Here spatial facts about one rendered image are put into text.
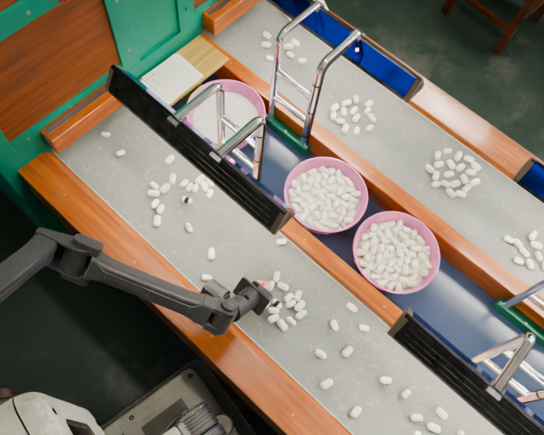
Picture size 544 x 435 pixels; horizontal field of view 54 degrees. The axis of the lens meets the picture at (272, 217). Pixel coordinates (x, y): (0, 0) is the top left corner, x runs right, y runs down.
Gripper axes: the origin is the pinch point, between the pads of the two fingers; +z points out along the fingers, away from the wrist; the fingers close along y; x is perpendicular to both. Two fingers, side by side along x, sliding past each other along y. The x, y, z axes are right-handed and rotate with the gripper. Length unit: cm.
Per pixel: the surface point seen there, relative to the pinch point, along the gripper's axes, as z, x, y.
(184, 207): 3.2, 1.2, 35.5
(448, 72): 187, -53, 18
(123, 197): -5, 8, 52
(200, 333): -18.0, 14.2, 3.8
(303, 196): 25.0, -17.4, 11.1
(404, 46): 185, -51, 46
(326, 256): 14.1, -12.2, -7.6
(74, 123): -9, -3, 75
